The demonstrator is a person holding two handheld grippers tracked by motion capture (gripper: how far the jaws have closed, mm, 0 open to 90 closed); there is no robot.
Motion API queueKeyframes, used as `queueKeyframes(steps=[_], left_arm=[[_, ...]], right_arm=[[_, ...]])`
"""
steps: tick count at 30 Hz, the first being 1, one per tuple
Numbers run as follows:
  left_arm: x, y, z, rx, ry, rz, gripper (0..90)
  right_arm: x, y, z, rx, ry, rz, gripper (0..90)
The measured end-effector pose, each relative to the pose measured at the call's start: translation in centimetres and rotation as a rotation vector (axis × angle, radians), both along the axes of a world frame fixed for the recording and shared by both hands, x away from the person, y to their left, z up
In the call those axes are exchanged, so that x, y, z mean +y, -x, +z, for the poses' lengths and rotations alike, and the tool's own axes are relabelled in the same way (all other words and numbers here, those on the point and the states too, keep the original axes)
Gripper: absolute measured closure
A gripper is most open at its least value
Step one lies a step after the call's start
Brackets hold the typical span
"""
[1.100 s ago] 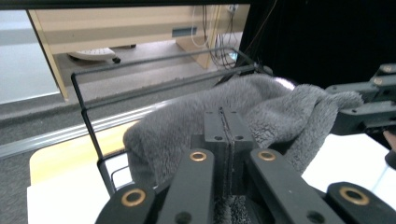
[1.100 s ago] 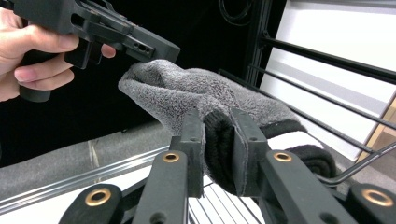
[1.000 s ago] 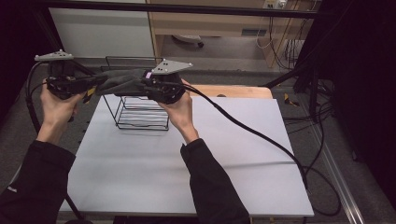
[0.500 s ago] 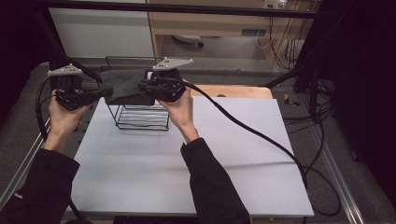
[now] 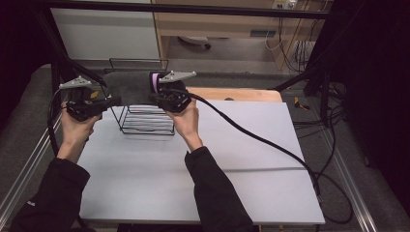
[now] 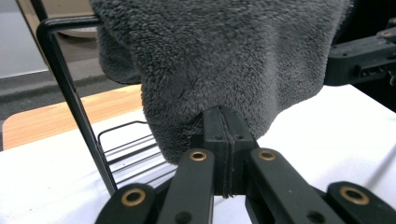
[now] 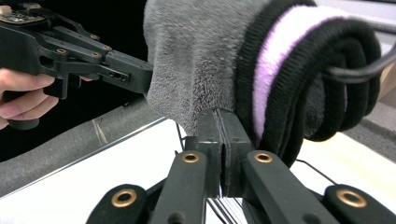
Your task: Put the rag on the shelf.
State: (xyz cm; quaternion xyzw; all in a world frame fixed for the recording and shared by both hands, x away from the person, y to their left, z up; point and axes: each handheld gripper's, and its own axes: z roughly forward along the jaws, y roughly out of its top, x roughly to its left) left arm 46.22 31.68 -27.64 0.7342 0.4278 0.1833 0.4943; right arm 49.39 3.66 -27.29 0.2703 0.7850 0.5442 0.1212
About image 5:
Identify black metal frame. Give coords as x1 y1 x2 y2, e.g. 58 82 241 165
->
32 0 342 122

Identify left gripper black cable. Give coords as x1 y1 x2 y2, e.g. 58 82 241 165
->
46 89 71 157

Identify white foam board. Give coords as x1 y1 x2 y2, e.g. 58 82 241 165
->
78 99 327 225

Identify person's left hand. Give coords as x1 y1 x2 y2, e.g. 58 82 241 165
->
57 101 103 155

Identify aluminium rail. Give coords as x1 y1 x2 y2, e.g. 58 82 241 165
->
0 109 66 220
317 127 379 232

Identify black wire rack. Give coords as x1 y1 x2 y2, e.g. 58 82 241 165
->
102 57 177 136

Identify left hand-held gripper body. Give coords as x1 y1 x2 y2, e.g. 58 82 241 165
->
58 75 112 123

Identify white cabinet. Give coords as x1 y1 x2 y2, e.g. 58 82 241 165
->
48 7 161 61

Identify bundle of black floor cables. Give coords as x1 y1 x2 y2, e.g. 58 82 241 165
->
291 80 349 140

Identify white chair base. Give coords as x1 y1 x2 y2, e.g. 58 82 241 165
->
178 35 213 50

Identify person's right hand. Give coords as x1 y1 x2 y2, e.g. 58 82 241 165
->
165 98 205 150

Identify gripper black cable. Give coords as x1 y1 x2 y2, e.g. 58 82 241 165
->
46 89 71 157
175 89 354 225

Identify wooden desk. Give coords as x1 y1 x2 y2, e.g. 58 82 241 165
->
151 0 325 71

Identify white power strip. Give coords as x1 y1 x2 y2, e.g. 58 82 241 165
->
272 0 298 11

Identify hanging cables under desk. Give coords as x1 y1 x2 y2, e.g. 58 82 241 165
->
263 9 318 73

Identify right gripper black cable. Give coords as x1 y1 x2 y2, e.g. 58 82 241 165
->
175 89 354 225

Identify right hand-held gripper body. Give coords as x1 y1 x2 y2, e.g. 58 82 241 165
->
156 70 197 114

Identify dark grey towel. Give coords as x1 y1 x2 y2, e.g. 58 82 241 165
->
102 71 161 107

